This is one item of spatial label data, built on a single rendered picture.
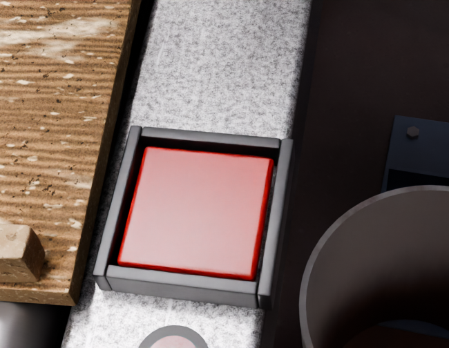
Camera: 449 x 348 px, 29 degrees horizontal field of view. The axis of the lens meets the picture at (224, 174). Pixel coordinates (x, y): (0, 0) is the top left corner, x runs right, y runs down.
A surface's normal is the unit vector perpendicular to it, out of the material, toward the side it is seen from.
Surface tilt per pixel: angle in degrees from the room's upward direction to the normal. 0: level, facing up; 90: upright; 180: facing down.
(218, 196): 0
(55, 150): 0
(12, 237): 2
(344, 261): 87
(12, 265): 94
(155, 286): 90
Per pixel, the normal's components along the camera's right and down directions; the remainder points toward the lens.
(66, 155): -0.10, -0.51
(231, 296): -0.17, 0.86
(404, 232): 0.11, 0.82
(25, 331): 0.56, -0.33
